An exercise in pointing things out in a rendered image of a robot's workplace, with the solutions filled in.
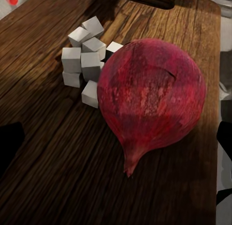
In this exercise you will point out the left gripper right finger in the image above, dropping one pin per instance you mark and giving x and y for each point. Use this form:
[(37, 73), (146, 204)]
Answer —
[(224, 136)]

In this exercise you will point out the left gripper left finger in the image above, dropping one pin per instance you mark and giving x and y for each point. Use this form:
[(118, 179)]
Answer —
[(12, 137)]

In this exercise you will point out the cutting board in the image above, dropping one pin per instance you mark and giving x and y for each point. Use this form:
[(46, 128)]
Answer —
[(70, 168)]

